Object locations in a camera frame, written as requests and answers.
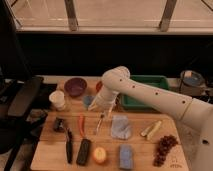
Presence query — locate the grey container with lid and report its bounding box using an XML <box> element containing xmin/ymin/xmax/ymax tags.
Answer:
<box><xmin>179</xmin><ymin>70</ymin><xmax>205</xmax><ymax>96</ymax></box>

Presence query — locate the grey folded cloth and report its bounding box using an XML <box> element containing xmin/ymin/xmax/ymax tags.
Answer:
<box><xmin>111</xmin><ymin>115</ymin><xmax>132</xmax><ymax>140</ymax></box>

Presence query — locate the pale yellow stick left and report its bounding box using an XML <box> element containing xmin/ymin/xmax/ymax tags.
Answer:
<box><xmin>140</xmin><ymin>122</ymin><xmax>157</xmax><ymax>137</ymax></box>

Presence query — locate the pale yellow stick right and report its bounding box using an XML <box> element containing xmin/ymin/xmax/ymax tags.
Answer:
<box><xmin>146</xmin><ymin>121</ymin><xmax>162</xmax><ymax>140</ymax></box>

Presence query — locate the purple bowl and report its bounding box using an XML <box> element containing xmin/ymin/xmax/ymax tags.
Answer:
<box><xmin>64</xmin><ymin>77</ymin><xmax>87</xmax><ymax>97</ymax></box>

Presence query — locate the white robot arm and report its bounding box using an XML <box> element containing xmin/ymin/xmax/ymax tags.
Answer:
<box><xmin>89</xmin><ymin>66</ymin><xmax>213</xmax><ymax>171</ymax></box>

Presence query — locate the red bowl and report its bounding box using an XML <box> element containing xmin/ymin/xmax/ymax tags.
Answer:
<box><xmin>96</xmin><ymin>81</ymin><xmax>103</xmax><ymax>92</ymax></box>

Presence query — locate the white plastic cup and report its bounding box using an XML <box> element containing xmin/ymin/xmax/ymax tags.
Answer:
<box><xmin>49</xmin><ymin>90</ymin><xmax>66</xmax><ymax>111</ymax></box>

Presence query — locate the black handled utensil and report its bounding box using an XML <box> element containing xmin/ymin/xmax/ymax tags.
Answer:
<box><xmin>66</xmin><ymin>129</ymin><xmax>73</xmax><ymax>164</ymax></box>

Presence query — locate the black office chair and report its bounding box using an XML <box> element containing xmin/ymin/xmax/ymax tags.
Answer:
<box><xmin>0</xmin><ymin>77</ymin><xmax>47</xmax><ymax>171</ymax></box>

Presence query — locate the black rectangular block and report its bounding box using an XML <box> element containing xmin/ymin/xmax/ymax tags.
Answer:
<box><xmin>76</xmin><ymin>138</ymin><xmax>91</xmax><ymax>166</ymax></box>

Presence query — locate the green plastic tray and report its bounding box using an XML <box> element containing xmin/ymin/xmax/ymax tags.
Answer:
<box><xmin>120</xmin><ymin>75</ymin><xmax>169</xmax><ymax>111</ymax></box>

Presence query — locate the bunch of dark grapes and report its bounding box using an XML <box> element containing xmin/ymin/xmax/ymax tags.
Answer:
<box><xmin>153</xmin><ymin>135</ymin><xmax>178</xmax><ymax>167</ymax></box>

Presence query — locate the orange carrot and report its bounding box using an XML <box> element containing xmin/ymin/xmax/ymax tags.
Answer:
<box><xmin>78</xmin><ymin>115</ymin><xmax>85</xmax><ymax>138</ymax></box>

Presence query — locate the blue plastic cup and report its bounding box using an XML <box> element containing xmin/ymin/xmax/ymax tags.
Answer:
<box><xmin>83</xmin><ymin>95</ymin><xmax>94</xmax><ymax>109</ymax></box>

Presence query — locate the blue sponge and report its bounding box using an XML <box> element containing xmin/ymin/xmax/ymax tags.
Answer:
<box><xmin>119</xmin><ymin>144</ymin><xmax>133</xmax><ymax>170</ymax></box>

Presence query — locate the yellow round fruit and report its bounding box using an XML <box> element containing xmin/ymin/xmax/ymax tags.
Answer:
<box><xmin>93</xmin><ymin>147</ymin><xmax>107</xmax><ymax>164</ymax></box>

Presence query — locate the small dark metal object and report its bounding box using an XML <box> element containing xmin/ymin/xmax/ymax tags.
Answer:
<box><xmin>53</xmin><ymin>117</ymin><xmax>65</xmax><ymax>132</ymax></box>

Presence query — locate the pale yellow stick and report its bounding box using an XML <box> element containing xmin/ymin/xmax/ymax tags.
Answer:
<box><xmin>140</xmin><ymin>122</ymin><xmax>157</xmax><ymax>137</ymax></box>
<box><xmin>146</xmin><ymin>121</ymin><xmax>162</xmax><ymax>140</ymax></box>

